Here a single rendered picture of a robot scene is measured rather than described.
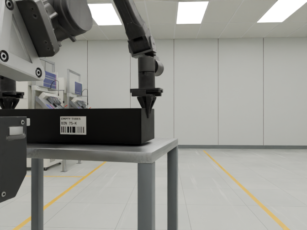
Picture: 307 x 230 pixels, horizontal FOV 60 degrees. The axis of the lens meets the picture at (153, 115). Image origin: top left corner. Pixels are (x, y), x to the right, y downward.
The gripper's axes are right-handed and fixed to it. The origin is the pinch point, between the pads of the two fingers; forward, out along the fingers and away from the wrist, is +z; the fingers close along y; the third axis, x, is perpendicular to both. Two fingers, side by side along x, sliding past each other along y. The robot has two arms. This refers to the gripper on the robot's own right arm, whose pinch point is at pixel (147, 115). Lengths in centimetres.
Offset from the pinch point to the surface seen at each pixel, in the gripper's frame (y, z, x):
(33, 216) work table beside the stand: 62, 48, -20
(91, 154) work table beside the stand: 10.9, 9.9, 19.9
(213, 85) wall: -12, -63, -655
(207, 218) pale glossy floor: -14, 94, -145
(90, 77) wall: 320, -91, -592
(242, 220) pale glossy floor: -43, 95, -148
